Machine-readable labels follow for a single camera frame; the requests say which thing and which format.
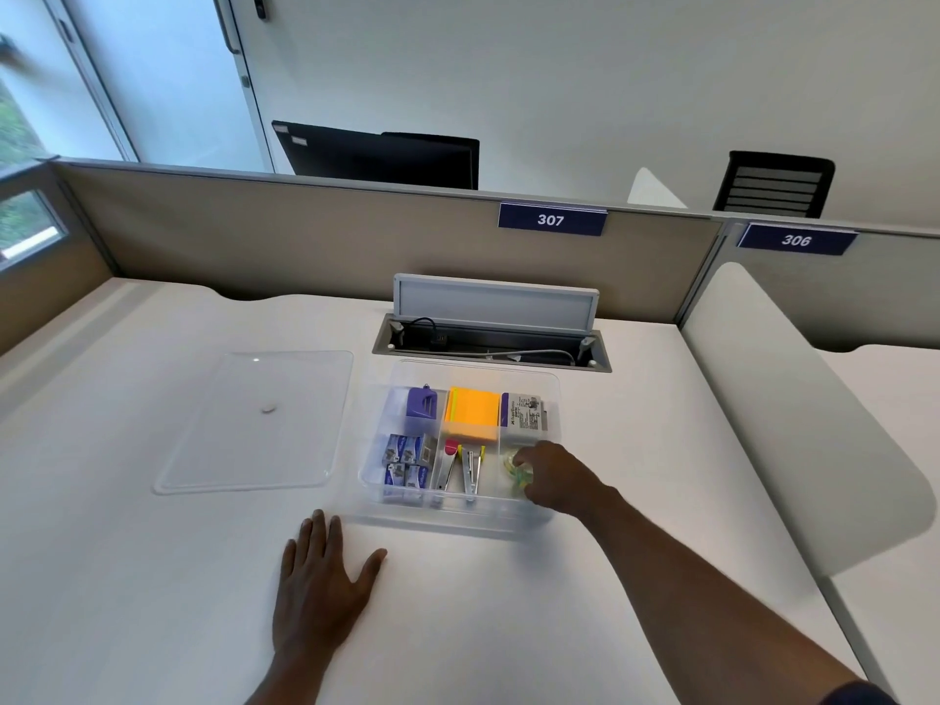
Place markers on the person's left hand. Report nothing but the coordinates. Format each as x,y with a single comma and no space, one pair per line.
316,602

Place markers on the person's right hand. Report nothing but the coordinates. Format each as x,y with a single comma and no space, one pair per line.
569,483

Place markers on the person's left middle finger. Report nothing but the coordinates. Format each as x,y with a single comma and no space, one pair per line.
318,541

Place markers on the person's left thumb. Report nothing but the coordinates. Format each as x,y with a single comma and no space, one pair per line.
371,566

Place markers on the person's right fingers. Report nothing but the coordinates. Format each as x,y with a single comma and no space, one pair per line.
530,455

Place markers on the person's left little finger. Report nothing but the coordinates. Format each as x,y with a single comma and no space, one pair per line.
288,566

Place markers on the green tape roll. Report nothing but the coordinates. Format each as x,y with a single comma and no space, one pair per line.
514,477

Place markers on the person's right forearm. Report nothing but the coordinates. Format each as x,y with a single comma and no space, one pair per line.
705,602

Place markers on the person's left forearm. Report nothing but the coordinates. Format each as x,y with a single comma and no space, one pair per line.
290,679

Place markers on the grey carded blister pack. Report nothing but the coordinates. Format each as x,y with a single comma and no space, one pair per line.
525,412

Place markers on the yellow sticky note pad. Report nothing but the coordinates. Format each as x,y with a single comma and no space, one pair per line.
470,435

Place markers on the clear plastic organizer box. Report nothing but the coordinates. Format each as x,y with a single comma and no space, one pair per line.
411,510

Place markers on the orange sticky note pad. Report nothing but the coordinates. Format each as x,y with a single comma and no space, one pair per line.
476,411

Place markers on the small blue staple box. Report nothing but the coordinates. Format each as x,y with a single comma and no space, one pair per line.
416,478
393,477
396,449
419,450

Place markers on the purple stapler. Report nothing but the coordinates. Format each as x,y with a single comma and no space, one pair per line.
422,402

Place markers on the clear plastic lid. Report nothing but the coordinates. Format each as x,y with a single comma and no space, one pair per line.
257,425

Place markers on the blue desk number sign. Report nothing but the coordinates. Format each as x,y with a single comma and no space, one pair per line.
552,219
797,240

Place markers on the large white rounded divider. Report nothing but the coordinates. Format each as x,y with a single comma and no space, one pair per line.
793,418

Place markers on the small white rounded divider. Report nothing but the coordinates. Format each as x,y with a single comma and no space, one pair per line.
652,190

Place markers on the long beige desk partition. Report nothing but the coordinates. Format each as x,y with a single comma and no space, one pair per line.
294,234

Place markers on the black computer monitor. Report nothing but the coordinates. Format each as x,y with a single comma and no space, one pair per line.
374,155

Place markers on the short beige desk partition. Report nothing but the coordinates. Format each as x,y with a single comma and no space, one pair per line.
844,300

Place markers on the black office chair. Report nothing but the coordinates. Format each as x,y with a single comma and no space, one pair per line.
775,184

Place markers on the beige side desk partition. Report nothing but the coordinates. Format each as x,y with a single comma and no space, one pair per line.
44,264

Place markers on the dark blue sleeve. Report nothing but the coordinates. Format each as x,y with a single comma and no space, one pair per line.
859,694

